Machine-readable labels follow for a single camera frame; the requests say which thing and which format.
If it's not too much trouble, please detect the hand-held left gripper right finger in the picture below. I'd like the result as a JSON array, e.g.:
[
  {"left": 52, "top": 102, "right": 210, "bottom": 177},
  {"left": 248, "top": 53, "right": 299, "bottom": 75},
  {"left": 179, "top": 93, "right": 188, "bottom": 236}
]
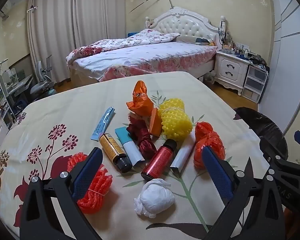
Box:
[{"left": 202, "top": 146, "right": 287, "bottom": 240}]

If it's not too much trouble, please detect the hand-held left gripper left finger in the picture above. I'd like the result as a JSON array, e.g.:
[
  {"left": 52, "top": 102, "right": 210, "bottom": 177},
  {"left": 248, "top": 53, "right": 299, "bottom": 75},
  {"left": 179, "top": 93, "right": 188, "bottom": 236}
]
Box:
[{"left": 19, "top": 147, "right": 103, "bottom": 240}]

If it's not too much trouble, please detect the red foam fruit net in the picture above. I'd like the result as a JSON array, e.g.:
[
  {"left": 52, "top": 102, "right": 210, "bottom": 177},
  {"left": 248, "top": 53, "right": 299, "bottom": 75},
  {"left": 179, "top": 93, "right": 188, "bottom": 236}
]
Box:
[
  {"left": 193, "top": 121, "right": 226, "bottom": 168},
  {"left": 67, "top": 152, "right": 113, "bottom": 214}
]

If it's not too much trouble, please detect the black bag trash bin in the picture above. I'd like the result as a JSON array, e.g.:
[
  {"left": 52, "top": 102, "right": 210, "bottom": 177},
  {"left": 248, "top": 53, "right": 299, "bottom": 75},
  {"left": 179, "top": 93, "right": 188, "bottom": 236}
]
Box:
[{"left": 233, "top": 107, "right": 289, "bottom": 163}]

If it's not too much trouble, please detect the amber glass bottle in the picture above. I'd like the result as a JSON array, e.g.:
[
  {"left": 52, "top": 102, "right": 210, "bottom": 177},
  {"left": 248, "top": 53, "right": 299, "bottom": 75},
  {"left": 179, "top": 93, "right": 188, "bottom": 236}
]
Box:
[{"left": 99, "top": 133, "right": 133, "bottom": 173}]

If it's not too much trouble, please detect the teal and white packet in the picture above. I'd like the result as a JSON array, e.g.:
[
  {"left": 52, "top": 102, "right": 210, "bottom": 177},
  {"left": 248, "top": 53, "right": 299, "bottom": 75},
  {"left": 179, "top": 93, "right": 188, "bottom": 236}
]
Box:
[{"left": 114, "top": 127, "right": 143, "bottom": 166}]

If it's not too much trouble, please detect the blue strip packet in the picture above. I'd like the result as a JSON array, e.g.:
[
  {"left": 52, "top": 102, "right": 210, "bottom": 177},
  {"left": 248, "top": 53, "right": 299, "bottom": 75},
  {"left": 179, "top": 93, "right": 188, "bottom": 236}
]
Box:
[{"left": 90, "top": 107, "right": 115, "bottom": 140}]

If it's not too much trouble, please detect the red glass bottle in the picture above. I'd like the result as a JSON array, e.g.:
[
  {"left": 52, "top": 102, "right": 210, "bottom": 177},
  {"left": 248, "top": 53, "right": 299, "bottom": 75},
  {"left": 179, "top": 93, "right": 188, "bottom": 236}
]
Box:
[{"left": 141, "top": 138, "right": 177, "bottom": 181}]

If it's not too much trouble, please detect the yellow foam fruit net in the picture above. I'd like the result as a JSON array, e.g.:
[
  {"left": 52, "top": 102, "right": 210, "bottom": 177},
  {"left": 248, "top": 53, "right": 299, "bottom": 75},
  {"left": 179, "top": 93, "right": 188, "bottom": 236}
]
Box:
[
  {"left": 158, "top": 109, "right": 192, "bottom": 140},
  {"left": 162, "top": 99, "right": 185, "bottom": 113}
]

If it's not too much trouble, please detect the dark red plastic bag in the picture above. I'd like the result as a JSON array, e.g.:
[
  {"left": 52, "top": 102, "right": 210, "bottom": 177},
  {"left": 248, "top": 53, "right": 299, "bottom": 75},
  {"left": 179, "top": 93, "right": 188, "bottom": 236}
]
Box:
[{"left": 126, "top": 114, "right": 157, "bottom": 160}]

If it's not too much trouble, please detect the knotted white plastic bag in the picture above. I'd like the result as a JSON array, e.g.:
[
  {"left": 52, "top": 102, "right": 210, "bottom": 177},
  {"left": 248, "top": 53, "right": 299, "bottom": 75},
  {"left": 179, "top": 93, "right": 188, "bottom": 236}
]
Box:
[{"left": 134, "top": 178, "right": 176, "bottom": 217}]

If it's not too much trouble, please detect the orange paper box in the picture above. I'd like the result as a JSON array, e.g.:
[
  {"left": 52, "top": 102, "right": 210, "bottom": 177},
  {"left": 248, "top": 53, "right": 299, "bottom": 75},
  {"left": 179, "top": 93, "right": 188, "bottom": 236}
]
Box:
[{"left": 150, "top": 108, "right": 163, "bottom": 137}]

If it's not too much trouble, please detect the orange plastic bag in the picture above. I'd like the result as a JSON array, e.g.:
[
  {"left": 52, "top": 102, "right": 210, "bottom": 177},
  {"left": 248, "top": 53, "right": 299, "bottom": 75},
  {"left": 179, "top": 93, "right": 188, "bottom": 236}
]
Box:
[{"left": 126, "top": 80, "right": 157, "bottom": 119}]

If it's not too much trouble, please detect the clear plastic drawer unit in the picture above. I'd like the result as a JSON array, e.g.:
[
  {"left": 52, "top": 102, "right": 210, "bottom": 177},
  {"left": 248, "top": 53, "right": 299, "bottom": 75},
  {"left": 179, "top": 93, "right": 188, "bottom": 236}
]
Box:
[{"left": 241, "top": 64, "right": 269, "bottom": 103}]

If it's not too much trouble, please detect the white sliding wardrobe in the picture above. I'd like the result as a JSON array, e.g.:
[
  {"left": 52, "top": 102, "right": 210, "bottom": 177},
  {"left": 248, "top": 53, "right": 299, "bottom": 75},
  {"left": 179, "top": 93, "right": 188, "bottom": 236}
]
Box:
[{"left": 259, "top": 0, "right": 300, "bottom": 153}]

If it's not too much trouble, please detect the white nightstand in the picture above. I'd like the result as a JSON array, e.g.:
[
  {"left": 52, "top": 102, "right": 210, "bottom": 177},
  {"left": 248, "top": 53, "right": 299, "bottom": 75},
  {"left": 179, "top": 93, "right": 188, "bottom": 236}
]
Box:
[{"left": 213, "top": 50, "right": 252, "bottom": 96}]

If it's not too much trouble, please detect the clear plastic bag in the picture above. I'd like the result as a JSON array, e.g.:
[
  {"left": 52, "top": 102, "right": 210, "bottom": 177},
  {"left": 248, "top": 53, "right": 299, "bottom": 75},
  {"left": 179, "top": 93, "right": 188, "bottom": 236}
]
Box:
[{"left": 202, "top": 71, "right": 215, "bottom": 83}]

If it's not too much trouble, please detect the grey desk chair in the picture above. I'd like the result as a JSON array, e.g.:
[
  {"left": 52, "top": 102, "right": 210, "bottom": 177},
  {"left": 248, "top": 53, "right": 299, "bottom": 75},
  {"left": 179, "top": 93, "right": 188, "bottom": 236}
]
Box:
[{"left": 30, "top": 55, "right": 57, "bottom": 95}]

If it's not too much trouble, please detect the pile of small bedside items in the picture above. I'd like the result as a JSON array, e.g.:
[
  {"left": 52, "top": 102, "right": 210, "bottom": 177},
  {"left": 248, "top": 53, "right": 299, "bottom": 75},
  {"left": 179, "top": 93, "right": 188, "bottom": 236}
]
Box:
[{"left": 219, "top": 20, "right": 268, "bottom": 64}]

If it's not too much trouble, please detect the floral quilt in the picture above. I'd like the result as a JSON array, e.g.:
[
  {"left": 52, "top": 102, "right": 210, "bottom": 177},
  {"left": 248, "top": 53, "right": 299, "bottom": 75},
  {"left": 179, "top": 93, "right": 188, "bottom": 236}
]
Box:
[{"left": 66, "top": 29, "right": 181, "bottom": 64}]

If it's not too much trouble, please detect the pink floral bedsheet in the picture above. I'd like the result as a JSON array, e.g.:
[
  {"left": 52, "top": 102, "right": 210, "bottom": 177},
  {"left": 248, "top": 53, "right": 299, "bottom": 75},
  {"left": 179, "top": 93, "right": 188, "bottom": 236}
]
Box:
[{"left": 70, "top": 41, "right": 218, "bottom": 82}]

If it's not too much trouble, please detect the grey pillow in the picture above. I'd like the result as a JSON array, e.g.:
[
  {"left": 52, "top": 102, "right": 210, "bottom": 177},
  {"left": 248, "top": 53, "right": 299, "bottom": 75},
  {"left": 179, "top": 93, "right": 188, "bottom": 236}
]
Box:
[{"left": 177, "top": 36, "right": 217, "bottom": 46}]

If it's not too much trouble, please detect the wide beige curtain panel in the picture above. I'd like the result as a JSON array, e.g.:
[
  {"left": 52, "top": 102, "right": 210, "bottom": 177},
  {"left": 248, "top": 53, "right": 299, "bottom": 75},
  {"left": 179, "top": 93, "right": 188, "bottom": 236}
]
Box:
[{"left": 27, "top": 0, "right": 77, "bottom": 84}]

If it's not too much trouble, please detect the white tufted bed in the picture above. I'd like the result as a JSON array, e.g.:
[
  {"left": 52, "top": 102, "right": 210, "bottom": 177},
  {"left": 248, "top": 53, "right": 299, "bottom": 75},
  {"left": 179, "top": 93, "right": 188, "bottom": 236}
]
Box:
[{"left": 66, "top": 7, "right": 228, "bottom": 83}]

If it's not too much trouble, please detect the narrow beige curtain panel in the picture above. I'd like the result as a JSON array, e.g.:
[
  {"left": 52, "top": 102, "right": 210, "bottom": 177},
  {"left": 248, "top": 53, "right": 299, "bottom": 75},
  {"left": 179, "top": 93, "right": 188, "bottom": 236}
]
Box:
[{"left": 74, "top": 0, "right": 127, "bottom": 55}]

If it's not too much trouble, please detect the white air conditioner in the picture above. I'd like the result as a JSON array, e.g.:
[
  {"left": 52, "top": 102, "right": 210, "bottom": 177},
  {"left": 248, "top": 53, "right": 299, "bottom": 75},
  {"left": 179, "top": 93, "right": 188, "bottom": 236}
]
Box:
[{"left": 0, "top": 1, "right": 12, "bottom": 20}]

